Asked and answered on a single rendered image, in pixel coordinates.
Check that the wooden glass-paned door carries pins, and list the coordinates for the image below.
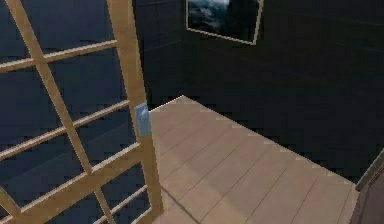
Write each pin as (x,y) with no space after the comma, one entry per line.
(130,66)

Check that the framed dark picture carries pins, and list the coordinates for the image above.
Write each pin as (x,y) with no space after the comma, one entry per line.
(221,18)

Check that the dark brown furniture piece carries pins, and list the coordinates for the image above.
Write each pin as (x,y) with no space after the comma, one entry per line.
(370,196)

